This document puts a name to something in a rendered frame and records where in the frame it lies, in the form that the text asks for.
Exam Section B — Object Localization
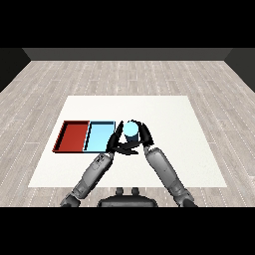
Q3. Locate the light blue shallow open box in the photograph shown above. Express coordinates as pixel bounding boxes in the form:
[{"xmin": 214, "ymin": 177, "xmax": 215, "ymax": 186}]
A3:
[{"xmin": 82, "ymin": 120, "xmax": 117, "ymax": 153}]

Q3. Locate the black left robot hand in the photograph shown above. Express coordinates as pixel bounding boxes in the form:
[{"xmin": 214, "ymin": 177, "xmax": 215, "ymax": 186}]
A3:
[{"xmin": 105, "ymin": 121, "xmax": 139, "ymax": 156}]

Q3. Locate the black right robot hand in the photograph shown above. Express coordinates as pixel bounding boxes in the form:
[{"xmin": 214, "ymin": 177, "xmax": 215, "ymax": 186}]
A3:
[{"xmin": 118, "ymin": 119, "xmax": 155, "ymax": 150}]

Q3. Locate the red shallow open box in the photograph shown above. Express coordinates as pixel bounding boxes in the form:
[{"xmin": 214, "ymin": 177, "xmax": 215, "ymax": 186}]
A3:
[{"xmin": 52, "ymin": 120, "xmax": 91, "ymax": 154}]

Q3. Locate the small blue can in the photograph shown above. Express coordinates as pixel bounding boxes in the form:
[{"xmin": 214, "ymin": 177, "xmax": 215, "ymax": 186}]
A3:
[{"xmin": 123, "ymin": 121, "xmax": 139, "ymax": 142}]

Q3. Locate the dark grey robot body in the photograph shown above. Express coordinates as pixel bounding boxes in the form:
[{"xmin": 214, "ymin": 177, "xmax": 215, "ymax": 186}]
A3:
[{"xmin": 97, "ymin": 187, "xmax": 159, "ymax": 208}]

